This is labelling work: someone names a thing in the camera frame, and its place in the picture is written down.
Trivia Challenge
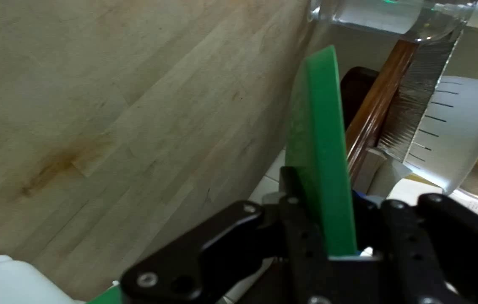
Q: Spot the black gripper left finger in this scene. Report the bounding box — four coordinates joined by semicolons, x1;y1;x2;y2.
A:
118;166;329;304

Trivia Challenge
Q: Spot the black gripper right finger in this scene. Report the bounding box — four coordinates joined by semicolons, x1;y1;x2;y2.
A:
354;193;478;304

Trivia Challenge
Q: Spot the white plastic bin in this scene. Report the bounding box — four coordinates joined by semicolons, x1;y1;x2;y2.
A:
0;254;84;304

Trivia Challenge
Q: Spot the clear graduated measuring jug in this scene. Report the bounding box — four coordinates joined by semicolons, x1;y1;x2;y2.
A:
403;73;478;196

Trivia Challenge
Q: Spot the clear water bottle white cap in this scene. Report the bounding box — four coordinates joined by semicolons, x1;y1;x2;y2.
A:
307;0;478;46

